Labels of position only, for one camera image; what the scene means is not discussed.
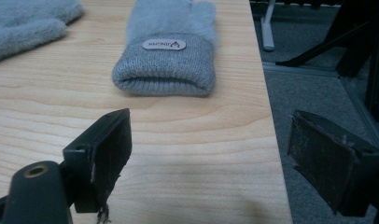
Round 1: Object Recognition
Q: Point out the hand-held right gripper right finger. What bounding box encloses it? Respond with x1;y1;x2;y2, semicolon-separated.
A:
287;109;379;217

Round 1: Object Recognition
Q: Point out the white stand leg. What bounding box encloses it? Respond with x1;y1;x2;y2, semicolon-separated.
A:
260;0;277;52

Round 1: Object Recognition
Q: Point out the grey glove with label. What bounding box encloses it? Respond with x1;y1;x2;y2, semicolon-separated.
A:
111;0;218;97

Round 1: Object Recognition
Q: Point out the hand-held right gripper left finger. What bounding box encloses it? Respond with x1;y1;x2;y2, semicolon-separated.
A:
62;107;133;215

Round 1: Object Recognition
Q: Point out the grey fuzzy glove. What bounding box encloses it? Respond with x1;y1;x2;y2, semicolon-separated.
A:
0;0;85;65

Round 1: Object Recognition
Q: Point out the black metal stand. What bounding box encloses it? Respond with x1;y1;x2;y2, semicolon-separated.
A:
274;0;379;123

